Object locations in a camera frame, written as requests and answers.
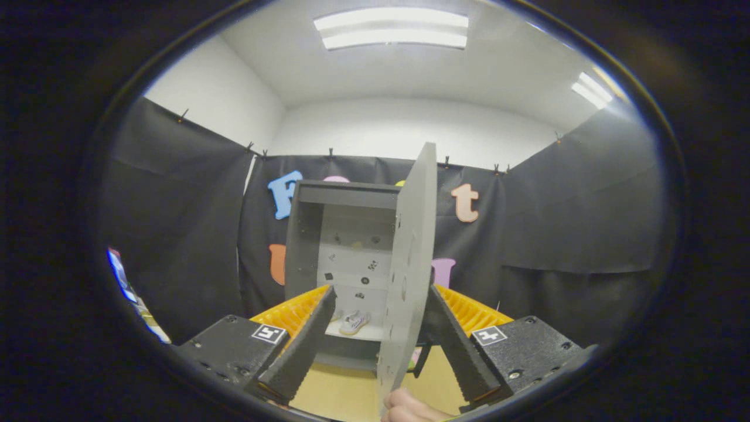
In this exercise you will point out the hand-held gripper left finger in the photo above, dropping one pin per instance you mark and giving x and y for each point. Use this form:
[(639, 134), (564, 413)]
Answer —
[(302, 354)]

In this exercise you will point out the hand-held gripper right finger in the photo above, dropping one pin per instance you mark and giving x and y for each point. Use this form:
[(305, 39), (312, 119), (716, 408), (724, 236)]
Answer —
[(460, 357)]

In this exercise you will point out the white shoe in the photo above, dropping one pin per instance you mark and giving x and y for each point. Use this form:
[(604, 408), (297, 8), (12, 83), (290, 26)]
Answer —
[(336, 316), (354, 322)]

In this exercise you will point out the grey shoe cabinet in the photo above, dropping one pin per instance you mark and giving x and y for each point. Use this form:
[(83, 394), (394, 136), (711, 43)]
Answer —
[(304, 246)]

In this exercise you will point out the light grey shoe cabinet door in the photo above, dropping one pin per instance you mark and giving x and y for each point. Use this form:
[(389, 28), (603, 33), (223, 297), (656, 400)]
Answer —
[(410, 246)]

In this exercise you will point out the green and pink plush toy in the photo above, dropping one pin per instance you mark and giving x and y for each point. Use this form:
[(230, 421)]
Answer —
[(415, 357)]

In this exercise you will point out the black backdrop cloth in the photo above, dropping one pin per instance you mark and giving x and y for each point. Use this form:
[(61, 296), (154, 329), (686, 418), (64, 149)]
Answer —
[(176, 234)]

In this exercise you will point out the small ceiling light panel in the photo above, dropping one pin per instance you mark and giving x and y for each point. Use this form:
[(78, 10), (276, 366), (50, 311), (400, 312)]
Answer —
[(592, 91)]

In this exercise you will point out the long ceiling light panel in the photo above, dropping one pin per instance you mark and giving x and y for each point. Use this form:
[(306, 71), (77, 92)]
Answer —
[(392, 19)]

